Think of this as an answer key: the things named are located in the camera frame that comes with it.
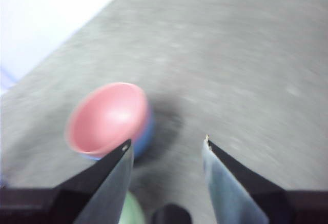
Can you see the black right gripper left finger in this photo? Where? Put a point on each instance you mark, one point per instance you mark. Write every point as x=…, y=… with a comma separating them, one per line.
x=97, y=190

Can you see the green ribbed bowl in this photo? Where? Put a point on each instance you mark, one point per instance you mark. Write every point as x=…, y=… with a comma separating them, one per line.
x=134, y=211

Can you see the red ribbed bowl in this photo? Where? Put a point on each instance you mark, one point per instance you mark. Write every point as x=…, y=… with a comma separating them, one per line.
x=107, y=116

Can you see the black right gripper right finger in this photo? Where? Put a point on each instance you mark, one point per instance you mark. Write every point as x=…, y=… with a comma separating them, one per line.
x=241, y=190

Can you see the blue ribbed bowl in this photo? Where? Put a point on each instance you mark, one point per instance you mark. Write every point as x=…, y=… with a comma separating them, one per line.
x=146, y=142

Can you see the black rounded camera housing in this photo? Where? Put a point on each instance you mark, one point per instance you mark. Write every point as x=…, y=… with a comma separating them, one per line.
x=171, y=215

